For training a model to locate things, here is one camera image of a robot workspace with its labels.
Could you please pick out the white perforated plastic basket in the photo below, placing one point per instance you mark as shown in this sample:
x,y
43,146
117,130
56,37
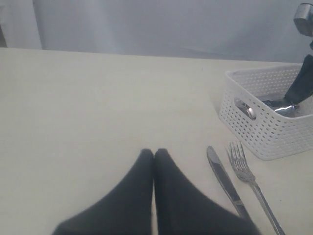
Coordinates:
x,y
265,133

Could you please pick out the silver table knife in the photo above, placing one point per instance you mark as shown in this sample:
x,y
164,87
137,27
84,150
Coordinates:
x,y
226,183

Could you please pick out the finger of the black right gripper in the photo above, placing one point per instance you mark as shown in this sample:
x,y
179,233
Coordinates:
x,y
302,87

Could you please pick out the silver metal fork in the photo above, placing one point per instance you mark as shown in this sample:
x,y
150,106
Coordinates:
x,y
237,158

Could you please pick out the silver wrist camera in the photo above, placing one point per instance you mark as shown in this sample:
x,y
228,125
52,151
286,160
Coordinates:
x,y
303,19

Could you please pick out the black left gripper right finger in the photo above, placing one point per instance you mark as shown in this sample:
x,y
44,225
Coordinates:
x,y
182,209

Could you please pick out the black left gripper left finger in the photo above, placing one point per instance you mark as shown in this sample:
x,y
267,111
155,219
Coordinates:
x,y
125,210

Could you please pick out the shiny steel cup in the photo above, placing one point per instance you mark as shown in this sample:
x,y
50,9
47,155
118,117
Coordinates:
x,y
281,107

